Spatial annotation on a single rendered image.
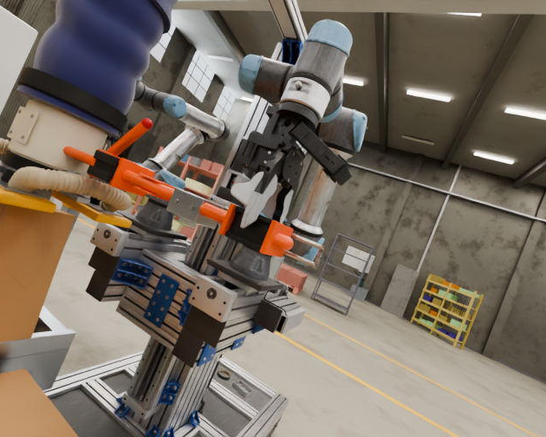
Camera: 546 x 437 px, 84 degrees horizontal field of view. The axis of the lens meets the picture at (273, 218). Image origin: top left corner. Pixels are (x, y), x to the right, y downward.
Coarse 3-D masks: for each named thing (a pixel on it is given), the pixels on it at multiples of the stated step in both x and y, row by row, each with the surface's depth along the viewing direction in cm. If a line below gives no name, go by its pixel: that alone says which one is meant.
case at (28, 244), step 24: (0, 216) 80; (24, 216) 85; (48, 216) 90; (72, 216) 97; (0, 240) 81; (24, 240) 86; (48, 240) 92; (0, 264) 82; (24, 264) 88; (48, 264) 93; (0, 288) 84; (24, 288) 89; (48, 288) 95; (0, 312) 85; (24, 312) 90; (0, 336) 86; (24, 336) 92
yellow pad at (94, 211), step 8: (56, 192) 78; (64, 200) 76; (72, 200) 75; (96, 200) 78; (80, 208) 73; (88, 208) 73; (96, 208) 73; (88, 216) 72; (96, 216) 71; (104, 216) 72; (112, 216) 75; (120, 216) 79; (112, 224) 74; (120, 224) 76; (128, 224) 78
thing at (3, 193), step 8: (0, 176) 64; (8, 176) 61; (0, 184) 57; (0, 192) 54; (8, 192) 55; (16, 192) 58; (24, 192) 59; (32, 192) 61; (0, 200) 54; (8, 200) 55; (16, 200) 56; (24, 200) 57; (32, 200) 58; (40, 200) 60; (48, 200) 62; (32, 208) 58; (40, 208) 60; (48, 208) 61
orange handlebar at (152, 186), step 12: (72, 156) 67; (84, 156) 64; (132, 180) 57; (144, 180) 56; (156, 180) 55; (156, 192) 54; (168, 192) 53; (204, 204) 50; (216, 216) 48; (276, 240) 44; (288, 240) 44
